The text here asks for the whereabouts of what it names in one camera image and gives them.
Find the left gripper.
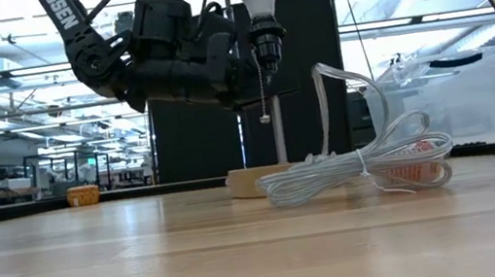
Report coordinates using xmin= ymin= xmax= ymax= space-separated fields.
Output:
xmin=120 ymin=39 xmax=302 ymax=127

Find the table lamp with black socket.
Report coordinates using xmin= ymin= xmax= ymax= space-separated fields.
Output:
xmin=203 ymin=11 xmax=311 ymax=205

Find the black folding partition screen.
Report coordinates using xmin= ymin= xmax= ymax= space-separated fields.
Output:
xmin=132 ymin=0 xmax=359 ymax=186

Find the black equipment rack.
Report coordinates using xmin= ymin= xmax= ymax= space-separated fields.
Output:
xmin=347 ymin=88 xmax=377 ymax=148

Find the white twist tie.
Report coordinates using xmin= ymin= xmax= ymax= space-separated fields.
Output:
xmin=354 ymin=141 xmax=418 ymax=203

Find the clear plastic storage tub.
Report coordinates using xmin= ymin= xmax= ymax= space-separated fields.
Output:
xmin=358 ymin=45 xmax=495 ymax=161

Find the metal ball pull chain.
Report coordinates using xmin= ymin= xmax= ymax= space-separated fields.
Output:
xmin=248 ymin=46 xmax=273 ymax=125

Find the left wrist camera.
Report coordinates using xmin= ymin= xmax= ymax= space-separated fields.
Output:
xmin=194 ymin=7 xmax=244 ymax=85

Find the clear coiled power cord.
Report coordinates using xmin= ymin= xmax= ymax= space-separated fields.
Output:
xmin=239 ymin=44 xmax=461 ymax=217

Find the black ceiling camera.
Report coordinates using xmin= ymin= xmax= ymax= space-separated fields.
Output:
xmin=112 ymin=8 xmax=138 ymax=35

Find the red and white cord label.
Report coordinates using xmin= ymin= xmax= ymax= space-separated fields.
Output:
xmin=378 ymin=137 xmax=447 ymax=189

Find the black aluminium table frame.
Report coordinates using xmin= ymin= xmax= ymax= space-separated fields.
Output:
xmin=0 ymin=130 xmax=495 ymax=235

